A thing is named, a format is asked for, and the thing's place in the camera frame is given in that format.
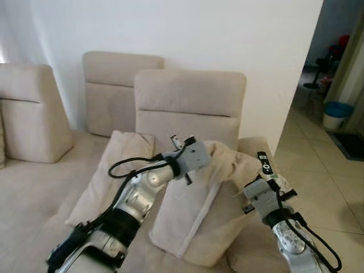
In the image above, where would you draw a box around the black remote control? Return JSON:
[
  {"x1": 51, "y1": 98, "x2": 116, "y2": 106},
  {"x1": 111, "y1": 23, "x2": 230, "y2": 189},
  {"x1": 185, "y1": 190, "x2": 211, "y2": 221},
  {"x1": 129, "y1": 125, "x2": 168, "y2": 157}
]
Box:
[{"x1": 257, "y1": 151, "x2": 275, "y2": 176}]

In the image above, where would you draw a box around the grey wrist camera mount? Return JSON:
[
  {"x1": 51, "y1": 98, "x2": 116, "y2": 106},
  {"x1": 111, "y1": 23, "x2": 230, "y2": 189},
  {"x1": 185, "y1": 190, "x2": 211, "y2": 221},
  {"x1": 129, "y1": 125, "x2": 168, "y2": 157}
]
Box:
[
  {"x1": 245, "y1": 179, "x2": 280, "y2": 214},
  {"x1": 181, "y1": 141, "x2": 212, "y2": 171}
]

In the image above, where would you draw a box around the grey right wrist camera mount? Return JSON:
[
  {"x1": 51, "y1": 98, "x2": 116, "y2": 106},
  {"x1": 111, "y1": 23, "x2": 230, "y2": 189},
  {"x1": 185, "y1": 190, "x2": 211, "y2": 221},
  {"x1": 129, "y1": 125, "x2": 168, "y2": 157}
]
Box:
[{"x1": 245, "y1": 179, "x2": 280, "y2": 214}]

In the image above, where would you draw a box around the beige fabric sofa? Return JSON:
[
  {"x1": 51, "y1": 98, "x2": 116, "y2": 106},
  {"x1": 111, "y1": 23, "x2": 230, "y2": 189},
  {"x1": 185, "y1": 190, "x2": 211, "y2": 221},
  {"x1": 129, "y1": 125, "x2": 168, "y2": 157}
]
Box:
[{"x1": 0, "y1": 51, "x2": 296, "y2": 273}]

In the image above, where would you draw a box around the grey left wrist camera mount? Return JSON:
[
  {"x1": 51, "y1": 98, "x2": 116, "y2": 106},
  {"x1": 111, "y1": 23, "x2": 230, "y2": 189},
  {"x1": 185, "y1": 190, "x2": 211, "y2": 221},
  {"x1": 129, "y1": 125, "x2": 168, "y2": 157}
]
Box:
[{"x1": 181, "y1": 141, "x2": 212, "y2": 171}]

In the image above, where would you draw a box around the white bin with blue rim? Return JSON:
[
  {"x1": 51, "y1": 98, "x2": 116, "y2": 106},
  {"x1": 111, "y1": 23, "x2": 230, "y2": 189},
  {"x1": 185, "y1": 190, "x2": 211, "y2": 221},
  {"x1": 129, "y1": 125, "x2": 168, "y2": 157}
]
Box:
[{"x1": 322, "y1": 101, "x2": 354, "y2": 131}]

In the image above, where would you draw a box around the beige door panel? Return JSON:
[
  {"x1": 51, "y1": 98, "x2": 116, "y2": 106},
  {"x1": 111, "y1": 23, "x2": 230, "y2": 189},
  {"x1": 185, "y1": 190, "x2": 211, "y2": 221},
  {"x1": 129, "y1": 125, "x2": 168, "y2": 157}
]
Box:
[{"x1": 327, "y1": 11, "x2": 364, "y2": 134}]

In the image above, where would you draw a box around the red round object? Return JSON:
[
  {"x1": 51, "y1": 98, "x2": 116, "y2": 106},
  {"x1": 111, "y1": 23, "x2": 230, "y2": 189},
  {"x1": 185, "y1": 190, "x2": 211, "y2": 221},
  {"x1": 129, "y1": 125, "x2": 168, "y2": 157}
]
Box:
[{"x1": 336, "y1": 34, "x2": 351, "y2": 49}]

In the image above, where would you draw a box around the black fan stand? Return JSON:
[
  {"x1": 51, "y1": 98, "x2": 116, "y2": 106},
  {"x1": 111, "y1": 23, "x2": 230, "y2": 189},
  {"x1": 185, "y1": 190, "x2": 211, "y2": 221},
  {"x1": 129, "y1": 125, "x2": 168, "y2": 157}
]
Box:
[{"x1": 303, "y1": 54, "x2": 336, "y2": 90}]

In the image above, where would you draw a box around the wide beige sofa backrest cushion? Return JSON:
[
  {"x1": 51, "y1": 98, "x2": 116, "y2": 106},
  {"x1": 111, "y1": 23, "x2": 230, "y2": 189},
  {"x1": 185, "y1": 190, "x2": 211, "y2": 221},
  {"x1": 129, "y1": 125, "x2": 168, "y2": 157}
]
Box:
[{"x1": 134, "y1": 69, "x2": 248, "y2": 151}]

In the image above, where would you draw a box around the black doormat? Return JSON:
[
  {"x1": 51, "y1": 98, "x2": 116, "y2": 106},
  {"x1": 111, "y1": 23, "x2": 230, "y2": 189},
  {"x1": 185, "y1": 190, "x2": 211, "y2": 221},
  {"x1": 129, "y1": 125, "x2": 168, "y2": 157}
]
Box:
[{"x1": 327, "y1": 131, "x2": 364, "y2": 162}]

